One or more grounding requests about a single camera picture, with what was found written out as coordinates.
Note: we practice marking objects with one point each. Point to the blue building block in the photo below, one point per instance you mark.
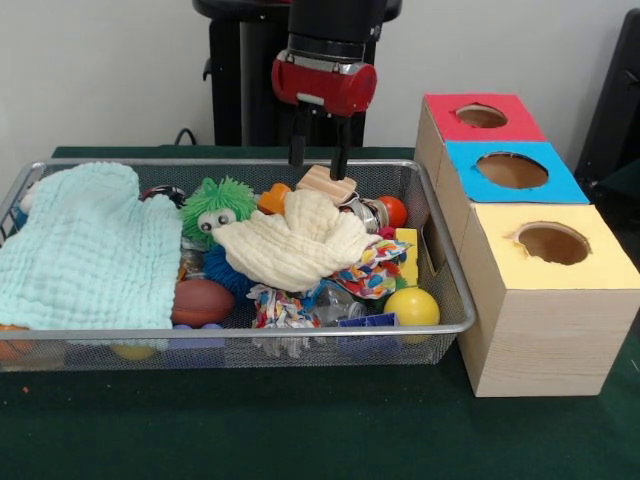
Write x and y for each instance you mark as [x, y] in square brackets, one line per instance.
[370, 320]

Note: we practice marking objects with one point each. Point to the red ball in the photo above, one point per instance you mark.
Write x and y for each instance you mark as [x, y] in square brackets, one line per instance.
[396, 210]

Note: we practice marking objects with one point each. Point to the clear plastic bottle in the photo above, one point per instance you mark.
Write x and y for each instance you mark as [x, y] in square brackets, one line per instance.
[337, 302]

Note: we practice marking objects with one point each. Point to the green spiky puffer toy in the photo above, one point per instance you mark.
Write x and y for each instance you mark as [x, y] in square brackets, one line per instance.
[220, 200]

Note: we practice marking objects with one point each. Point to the dark green table cloth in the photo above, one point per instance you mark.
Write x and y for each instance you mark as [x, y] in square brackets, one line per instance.
[300, 425]

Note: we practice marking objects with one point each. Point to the purple building block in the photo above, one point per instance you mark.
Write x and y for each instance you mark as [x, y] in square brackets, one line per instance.
[197, 326]

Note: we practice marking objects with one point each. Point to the yellow foam block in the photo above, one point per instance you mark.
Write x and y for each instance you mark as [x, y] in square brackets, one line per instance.
[409, 255]

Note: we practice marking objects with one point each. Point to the brown toy football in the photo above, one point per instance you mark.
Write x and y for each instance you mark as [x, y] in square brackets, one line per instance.
[202, 302]

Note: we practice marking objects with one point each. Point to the black chair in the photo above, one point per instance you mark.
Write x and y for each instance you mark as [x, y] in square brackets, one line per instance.
[615, 110]

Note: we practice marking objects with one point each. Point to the silver metal cup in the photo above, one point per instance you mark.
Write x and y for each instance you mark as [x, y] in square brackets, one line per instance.
[372, 215]

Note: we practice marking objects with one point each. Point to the polka dot cloth toy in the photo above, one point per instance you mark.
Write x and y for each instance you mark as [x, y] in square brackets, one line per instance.
[370, 270]

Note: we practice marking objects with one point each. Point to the clear mesh bin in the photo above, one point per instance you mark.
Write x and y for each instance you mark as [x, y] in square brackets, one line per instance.
[440, 290]

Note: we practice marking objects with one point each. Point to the wooden box with three holes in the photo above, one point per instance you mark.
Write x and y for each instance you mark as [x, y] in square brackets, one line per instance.
[545, 330]

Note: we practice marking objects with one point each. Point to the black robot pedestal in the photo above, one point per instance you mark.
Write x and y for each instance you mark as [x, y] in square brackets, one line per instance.
[240, 90]

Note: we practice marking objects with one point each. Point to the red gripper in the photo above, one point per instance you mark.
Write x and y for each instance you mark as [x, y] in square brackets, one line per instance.
[325, 87]

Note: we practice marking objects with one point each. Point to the yellow ball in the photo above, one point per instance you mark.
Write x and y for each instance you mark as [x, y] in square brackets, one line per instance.
[412, 306]

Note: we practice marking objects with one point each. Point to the orange building block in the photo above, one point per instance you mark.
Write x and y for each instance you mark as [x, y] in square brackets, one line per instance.
[274, 197]

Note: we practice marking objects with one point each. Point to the striped wooden block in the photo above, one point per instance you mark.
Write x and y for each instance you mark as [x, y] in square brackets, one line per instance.
[320, 185]

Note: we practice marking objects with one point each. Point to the cream cloth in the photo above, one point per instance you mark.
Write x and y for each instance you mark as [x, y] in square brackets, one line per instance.
[290, 245]

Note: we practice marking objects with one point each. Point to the mint green cloth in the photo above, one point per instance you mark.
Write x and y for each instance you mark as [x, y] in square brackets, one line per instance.
[85, 250]

